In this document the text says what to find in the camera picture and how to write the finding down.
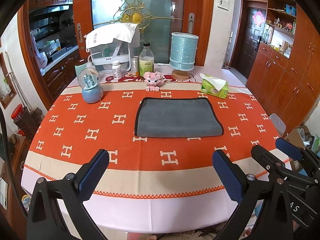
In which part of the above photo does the purple and grey towel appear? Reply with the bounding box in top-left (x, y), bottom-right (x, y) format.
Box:
top-left (135, 97), bottom-right (224, 138)

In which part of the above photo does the cardboard box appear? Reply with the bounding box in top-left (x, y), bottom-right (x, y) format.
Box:
top-left (285, 125), bottom-right (319, 155)

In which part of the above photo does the grey plastic stool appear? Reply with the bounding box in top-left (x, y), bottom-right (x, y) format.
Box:
top-left (269, 113), bottom-right (286, 137)

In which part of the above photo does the wooden sideboard cabinet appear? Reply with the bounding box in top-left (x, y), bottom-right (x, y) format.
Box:
top-left (246, 0), bottom-right (319, 132)

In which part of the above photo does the green tissue pack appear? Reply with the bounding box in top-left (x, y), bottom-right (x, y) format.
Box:
top-left (200, 73), bottom-right (229, 99)

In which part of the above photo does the orange H-pattern table runner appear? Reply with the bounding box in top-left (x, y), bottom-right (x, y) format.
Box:
top-left (24, 82), bottom-right (278, 199)

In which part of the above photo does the red bucket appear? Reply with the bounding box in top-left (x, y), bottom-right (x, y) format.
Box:
top-left (11, 103), bottom-right (24, 121)

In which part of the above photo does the dark wooden entrance door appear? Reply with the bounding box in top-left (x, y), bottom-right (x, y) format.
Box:
top-left (229, 0), bottom-right (267, 78)

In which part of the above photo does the pink brick pig figure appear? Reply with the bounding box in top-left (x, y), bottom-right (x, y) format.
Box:
top-left (143, 72), bottom-right (164, 92)

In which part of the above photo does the blue table lamp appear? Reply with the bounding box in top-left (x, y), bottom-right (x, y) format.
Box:
top-left (169, 32), bottom-right (199, 81)

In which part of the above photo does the white pill bottle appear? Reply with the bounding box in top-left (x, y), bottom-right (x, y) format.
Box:
top-left (112, 61), bottom-right (122, 80)

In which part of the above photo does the clear bottle yellow label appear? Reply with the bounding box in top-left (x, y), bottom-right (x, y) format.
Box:
top-left (139, 42), bottom-right (155, 76)

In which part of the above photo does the white appliance with paper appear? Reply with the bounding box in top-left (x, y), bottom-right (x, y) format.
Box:
top-left (85, 23), bottom-right (140, 74)

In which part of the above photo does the glass sliding door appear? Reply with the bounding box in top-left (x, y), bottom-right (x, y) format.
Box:
top-left (73, 0), bottom-right (214, 66)

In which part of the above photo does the wall switch panel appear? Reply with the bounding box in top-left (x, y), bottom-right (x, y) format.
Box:
top-left (217, 0), bottom-right (230, 11)

